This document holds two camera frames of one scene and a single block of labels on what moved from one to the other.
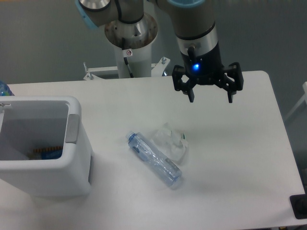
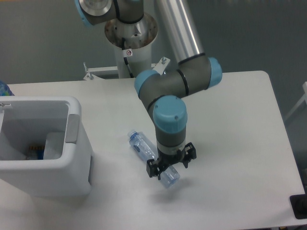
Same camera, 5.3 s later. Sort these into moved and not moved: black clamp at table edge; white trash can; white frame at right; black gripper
Moved: black gripper
Not moved: black clamp at table edge; white trash can; white frame at right
